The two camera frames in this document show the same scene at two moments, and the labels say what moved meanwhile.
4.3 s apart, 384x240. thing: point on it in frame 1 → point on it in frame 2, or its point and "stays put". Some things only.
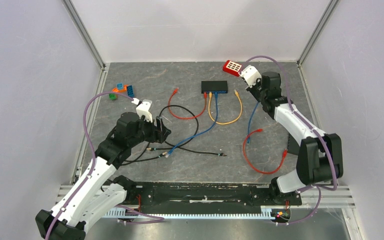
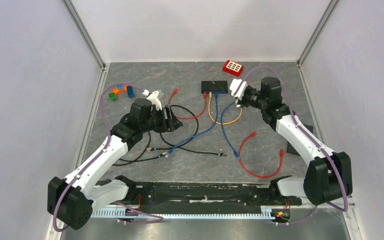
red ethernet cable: [175, 90] stays put
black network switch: [219, 86] stays put
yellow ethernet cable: [226, 123] stays put
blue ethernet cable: [252, 117] → [235, 151]
